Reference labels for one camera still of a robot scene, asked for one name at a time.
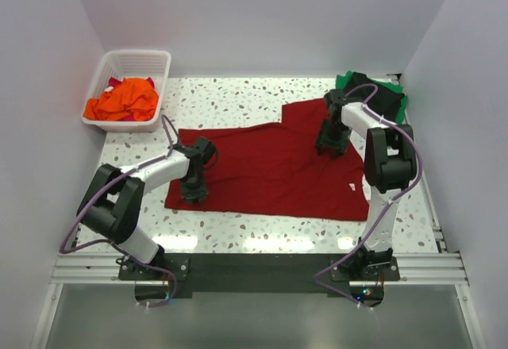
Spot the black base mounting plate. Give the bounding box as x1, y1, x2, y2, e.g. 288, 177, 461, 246
116, 253, 401, 301

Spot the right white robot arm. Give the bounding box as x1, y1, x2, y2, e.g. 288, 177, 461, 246
314, 83, 422, 270

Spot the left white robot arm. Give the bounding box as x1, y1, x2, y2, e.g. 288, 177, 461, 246
77, 137, 217, 267

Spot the dark red t-shirt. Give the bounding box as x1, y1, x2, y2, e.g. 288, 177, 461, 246
164, 99, 368, 222

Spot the orange t-shirt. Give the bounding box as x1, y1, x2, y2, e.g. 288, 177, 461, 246
83, 78, 160, 122

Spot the aluminium extrusion rail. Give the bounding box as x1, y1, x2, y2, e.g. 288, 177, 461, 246
50, 226, 469, 286

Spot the folded black t-shirt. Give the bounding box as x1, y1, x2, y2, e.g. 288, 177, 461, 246
342, 71, 408, 124

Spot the folded green t-shirt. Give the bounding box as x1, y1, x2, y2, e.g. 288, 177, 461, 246
335, 71, 408, 124

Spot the white plastic laundry basket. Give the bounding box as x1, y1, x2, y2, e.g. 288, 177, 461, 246
81, 49, 171, 132

